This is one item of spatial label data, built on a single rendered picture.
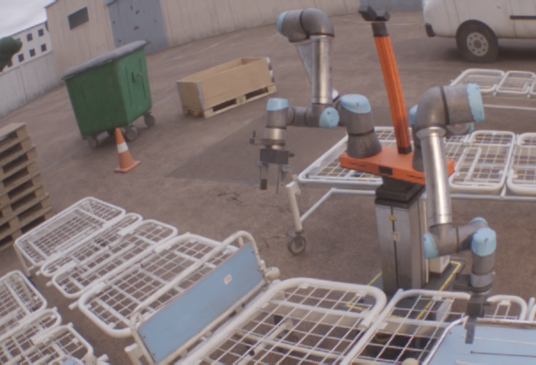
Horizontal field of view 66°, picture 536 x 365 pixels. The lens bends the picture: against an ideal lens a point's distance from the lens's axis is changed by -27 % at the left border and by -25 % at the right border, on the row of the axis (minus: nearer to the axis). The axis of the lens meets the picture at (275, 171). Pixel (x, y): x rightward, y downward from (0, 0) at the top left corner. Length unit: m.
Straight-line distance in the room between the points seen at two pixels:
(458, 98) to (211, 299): 1.18
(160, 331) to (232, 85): 5.91
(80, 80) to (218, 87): 2.24
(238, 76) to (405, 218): 5.66
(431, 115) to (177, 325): 1.14
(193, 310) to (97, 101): 5.86
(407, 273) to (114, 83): 5.71
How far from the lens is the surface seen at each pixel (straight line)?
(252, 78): 7.60
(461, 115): 1.44
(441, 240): 1.36
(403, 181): 2.02
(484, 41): 8.19
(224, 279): 2.02
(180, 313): 1.88
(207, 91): 7.27
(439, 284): 2.33
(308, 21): 1.97
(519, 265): 2.88
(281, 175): 1.90
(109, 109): 7.43
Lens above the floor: 1.67
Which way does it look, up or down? 21 degrees down
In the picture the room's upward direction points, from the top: 14 degrees counter-clockwise
